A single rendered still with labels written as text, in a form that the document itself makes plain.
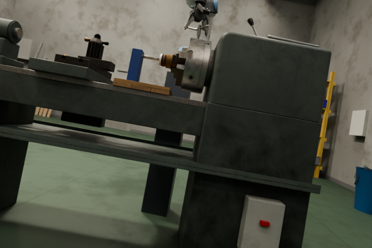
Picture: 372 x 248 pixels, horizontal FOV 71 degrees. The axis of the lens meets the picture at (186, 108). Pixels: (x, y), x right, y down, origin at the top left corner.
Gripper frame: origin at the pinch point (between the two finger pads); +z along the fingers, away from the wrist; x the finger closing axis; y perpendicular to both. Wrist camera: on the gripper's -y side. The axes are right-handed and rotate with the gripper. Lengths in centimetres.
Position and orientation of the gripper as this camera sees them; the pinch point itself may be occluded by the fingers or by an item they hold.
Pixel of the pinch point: (196, 33)
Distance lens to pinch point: 163.4
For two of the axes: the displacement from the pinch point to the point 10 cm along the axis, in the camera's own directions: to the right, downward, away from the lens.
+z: -1.8, 9.8, 0.6
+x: -8.9, -1.4, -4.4
